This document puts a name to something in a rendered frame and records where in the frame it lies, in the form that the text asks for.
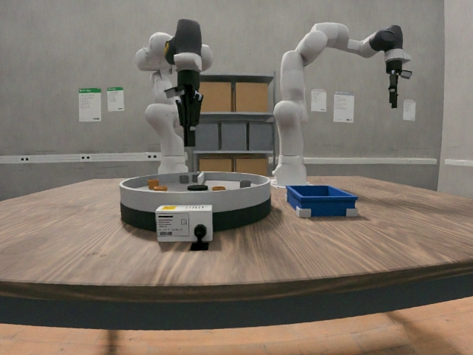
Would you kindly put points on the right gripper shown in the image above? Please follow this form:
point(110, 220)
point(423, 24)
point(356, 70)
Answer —
point(191, 80)

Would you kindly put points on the blue rectangular tray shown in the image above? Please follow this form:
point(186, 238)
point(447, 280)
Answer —
point(306, 198)

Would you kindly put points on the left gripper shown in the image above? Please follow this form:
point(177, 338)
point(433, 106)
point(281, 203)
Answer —
point(392, 68)

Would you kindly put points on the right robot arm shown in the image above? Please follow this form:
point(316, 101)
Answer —
point(163, 115)

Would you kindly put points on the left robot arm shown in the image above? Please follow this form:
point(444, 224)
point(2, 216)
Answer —
point(291, 113)

